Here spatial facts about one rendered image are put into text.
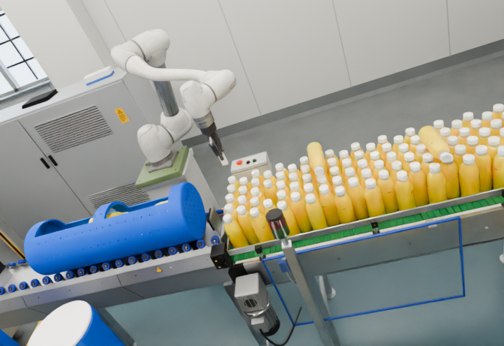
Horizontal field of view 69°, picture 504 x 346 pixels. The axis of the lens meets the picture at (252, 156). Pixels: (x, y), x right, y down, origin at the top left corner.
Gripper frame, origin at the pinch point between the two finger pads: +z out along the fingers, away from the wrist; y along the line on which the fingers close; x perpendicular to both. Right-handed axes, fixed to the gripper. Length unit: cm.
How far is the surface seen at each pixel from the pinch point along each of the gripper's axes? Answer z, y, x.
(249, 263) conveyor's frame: 33, 39, 3
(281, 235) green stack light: 5, 55, 27
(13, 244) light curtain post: 25, -13, -160
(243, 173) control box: 16.3, -7.7, 4.2
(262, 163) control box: 13.6, -7.8, 15.6
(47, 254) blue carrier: 7, 30, -93
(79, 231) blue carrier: 2, 25, -73
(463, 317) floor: 124, 26, 95
